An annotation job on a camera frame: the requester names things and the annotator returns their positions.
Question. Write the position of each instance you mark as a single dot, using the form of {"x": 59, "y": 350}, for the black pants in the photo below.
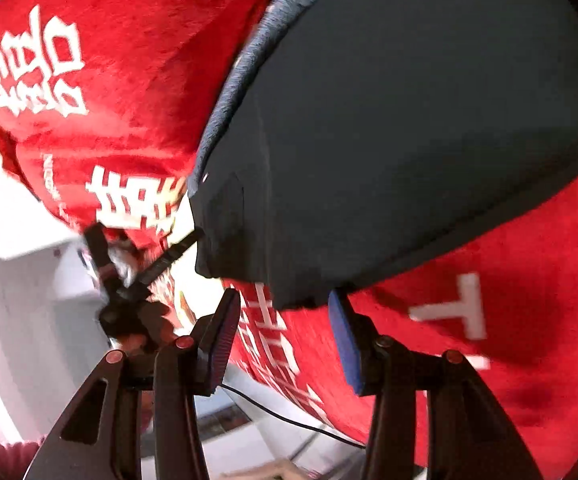
{"x": 394, "y": 135}

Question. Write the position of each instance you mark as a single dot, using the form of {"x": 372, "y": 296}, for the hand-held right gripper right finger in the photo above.
{"x": 343, "y": 345}

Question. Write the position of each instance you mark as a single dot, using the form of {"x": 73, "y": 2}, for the red printed blanket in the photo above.
{"x": 119, "y": 35}

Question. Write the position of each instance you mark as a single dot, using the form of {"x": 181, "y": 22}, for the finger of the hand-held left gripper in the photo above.
{"x": 100, "y": 252}
{"x": 169, "y": 259}

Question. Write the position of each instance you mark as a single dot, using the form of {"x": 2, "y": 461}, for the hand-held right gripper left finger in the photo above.
{"x": 223, "y": 342}

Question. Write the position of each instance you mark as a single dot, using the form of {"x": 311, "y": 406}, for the white cabinet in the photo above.
{"x": 34, "y": 310}

